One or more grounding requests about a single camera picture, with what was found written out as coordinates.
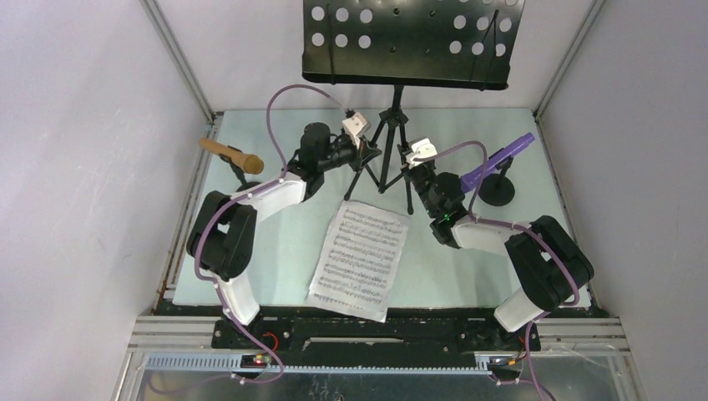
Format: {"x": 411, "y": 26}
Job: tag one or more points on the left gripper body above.
{"x": 356, "y": 159}

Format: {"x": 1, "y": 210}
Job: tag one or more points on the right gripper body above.
{"x": 421, "y": 176}

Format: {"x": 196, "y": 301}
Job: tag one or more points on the sheet music page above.
{"x": 358, "y": 262}

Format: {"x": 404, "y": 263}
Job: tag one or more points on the black music stand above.
{"x": 439, "y": 44}

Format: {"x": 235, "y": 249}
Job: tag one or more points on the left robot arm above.
{"x": 222, "y": 238}

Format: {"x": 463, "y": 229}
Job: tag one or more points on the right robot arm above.
{"x": 549, "y": 265}

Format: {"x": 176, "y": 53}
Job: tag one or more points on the purple microphone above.
{"x": 470, "y": 180}

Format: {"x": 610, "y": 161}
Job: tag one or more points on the black right microphone stand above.
{"x": 497, "y": 189}

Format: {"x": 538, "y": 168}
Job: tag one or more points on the black microphone stand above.
{"x": 240, "y": 175}
{"x": 497, "y": 189}

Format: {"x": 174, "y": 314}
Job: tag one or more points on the gold microphone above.
{"x": 248, "y": 163}

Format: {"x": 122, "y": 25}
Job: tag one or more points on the black left microphone stand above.
{"x": 240, "y": 175}

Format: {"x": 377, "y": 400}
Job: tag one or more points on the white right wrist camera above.
{"x": 418, "y": 151}

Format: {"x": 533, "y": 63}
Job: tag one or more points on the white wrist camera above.
{"x": 355, "y": 125}
{"x": 418, "y": 151}

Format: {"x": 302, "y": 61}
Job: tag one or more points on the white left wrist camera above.
{"x": 355, "y": 125}

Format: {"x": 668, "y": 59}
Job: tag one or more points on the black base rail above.
{"x": 307, "y": 337}

